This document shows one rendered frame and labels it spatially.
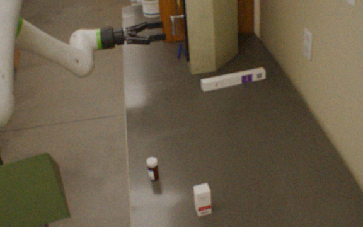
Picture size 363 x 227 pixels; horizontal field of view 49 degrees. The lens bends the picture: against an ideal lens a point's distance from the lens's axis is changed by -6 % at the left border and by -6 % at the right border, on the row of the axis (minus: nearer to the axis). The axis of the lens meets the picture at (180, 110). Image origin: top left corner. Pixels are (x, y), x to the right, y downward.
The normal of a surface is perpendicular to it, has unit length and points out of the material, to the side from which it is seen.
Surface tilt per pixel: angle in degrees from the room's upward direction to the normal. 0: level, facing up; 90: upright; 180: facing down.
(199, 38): 90
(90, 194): 0
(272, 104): 0
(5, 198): 90
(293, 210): 0
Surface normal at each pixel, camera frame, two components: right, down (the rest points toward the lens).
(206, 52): 0.13, 0.55
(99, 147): -0.07, -0.82
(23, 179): 0.36, 0.50
